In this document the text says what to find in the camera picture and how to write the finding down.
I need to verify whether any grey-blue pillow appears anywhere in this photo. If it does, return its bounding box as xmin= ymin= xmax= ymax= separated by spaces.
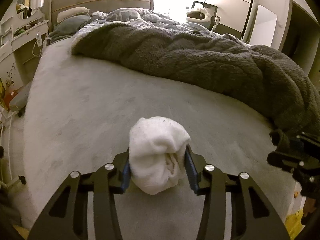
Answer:
xmin=48 ymin=15 xmax=91 ymax=43

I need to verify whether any patterned grey white duvet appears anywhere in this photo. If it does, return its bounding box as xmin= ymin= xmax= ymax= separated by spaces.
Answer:
xmin=71 ymin=8 xmax=250 ymax=49

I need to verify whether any oval vanity mirror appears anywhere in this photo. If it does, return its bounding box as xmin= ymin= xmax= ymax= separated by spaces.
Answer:
xmin=16 ymin=0 xmax=44 ymax=19

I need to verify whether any dark grey fleece blanket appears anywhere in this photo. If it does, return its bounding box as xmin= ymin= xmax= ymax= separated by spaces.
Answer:
xmin=71 ymin=22 xmax=319 ymax=135

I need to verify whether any white charger with cable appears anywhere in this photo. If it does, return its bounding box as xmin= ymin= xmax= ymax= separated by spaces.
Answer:
xmin=31 ymin=31 xmax=43 ymax=58

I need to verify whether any black bedside chair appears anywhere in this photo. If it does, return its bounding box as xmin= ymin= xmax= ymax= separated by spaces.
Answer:
xmin=191 ymin=1 xmax=221 ymax=31

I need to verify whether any white dressing table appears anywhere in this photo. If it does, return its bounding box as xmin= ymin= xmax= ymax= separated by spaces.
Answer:
xmin=1 ymin=20 xmax=48 ymax=110

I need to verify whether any grey bed with mattress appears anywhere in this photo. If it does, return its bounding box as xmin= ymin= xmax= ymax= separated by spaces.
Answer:
xmin=21 ymin=0 xmax=308 ymax=240

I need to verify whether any grey cushioned stool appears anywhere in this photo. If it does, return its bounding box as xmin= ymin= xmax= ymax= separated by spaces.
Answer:
xmin=9 ymin=81 xmax=32 ymax=117

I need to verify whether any beige pillow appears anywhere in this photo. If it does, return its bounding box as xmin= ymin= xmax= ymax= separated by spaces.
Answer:
xmin=57 ymin=7 xmax=90 ymax=23

